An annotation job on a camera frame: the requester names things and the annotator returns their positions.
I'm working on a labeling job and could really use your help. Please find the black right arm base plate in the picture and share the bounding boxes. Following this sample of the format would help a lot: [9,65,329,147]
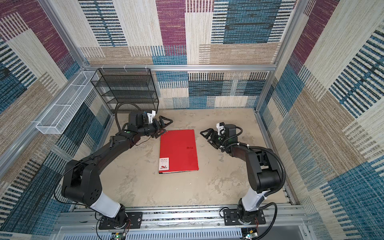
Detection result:
[219,207,266,226]

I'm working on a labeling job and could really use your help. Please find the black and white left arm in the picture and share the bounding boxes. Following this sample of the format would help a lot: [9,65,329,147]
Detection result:
[61,111,173,229]

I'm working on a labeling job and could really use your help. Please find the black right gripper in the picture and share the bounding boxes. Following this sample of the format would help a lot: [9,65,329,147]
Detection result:
[200,128,228,149]

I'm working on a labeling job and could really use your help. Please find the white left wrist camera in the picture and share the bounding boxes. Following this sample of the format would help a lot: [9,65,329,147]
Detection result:
[129,110,156,127]

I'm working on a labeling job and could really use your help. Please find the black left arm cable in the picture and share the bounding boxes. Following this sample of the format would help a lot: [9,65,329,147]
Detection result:
[53,101,143,217]

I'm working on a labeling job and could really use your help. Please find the black wire mesh file rack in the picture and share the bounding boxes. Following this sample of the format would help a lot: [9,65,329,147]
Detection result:
[91,68,159,113]

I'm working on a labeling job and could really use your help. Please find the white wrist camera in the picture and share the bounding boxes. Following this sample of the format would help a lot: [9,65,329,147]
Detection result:
[129,110,156,127]
[216,122,237,138]

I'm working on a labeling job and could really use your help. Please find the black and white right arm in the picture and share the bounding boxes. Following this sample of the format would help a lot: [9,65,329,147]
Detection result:
[200,124,287,225]

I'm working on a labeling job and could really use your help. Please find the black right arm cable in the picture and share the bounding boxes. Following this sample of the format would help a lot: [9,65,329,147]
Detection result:
[220,125,286,240]

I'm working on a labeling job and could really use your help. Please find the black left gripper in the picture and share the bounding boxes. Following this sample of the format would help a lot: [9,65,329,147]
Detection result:
[138,116,173,138]

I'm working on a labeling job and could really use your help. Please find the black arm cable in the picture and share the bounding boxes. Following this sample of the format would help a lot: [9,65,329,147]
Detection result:
[53,101,143,217]
[220,125,286,240]

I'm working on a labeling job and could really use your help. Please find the red and black ring binder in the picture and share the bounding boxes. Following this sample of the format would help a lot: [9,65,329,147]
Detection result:
[159,130,199,174]

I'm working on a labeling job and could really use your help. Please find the aluminium front rail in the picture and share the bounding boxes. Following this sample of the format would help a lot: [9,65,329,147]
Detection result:
[52,204,309,234]

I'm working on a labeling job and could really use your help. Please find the white wire mesh tray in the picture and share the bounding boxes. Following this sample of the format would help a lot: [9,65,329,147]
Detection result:
[36,71,95,135]

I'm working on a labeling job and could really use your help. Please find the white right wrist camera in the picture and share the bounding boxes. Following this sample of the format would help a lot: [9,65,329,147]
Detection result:
[216,122,237,138]

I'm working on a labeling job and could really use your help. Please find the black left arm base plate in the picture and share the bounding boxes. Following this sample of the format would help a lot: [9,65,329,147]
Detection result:
[98,212,143,231]

